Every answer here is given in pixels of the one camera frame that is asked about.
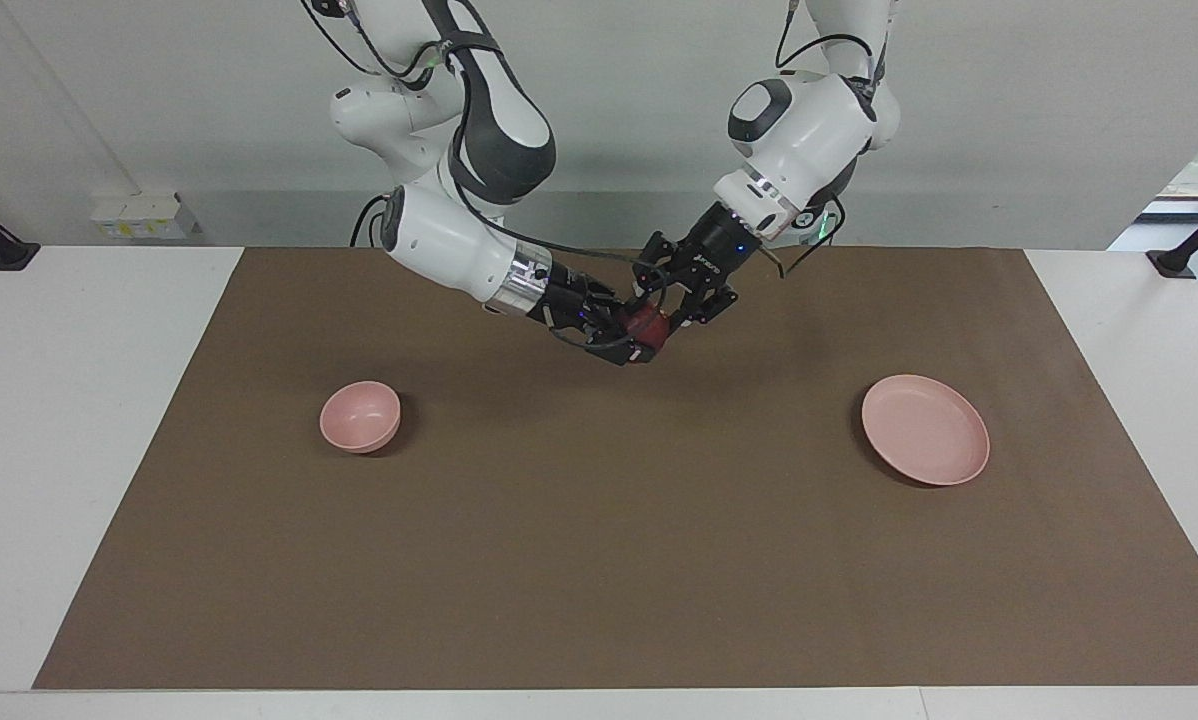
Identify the white wall power strip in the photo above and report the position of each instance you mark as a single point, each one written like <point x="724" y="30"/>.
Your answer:
<point x="144" y="215"/>

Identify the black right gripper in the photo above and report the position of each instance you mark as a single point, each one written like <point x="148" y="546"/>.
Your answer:
<point x="569" y="305"/>

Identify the pink bowl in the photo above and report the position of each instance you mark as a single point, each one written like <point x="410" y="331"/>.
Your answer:
<point x="359" y="415"/>

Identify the brown table mat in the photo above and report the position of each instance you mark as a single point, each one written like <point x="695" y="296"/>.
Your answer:
<point x="609" y="520"/>

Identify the dark red apple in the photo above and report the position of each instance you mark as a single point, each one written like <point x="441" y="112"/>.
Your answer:
<point x="647" y="325"/>

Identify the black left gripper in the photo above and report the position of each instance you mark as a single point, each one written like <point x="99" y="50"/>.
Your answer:
<point x="719" y="250"/>

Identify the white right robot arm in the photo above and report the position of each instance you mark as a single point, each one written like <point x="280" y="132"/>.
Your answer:
<point x="449" y="240"/>

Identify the pink plate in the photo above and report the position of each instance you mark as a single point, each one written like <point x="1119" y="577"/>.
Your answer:
<point x="924" y="430"/>

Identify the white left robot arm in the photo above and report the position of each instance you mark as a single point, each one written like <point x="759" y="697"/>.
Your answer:
<point x="809" y="130"/>

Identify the black clamp stand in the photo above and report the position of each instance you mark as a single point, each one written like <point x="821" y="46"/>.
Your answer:
<point x="1184" y="255"/>
<point x="4" y="250"/>

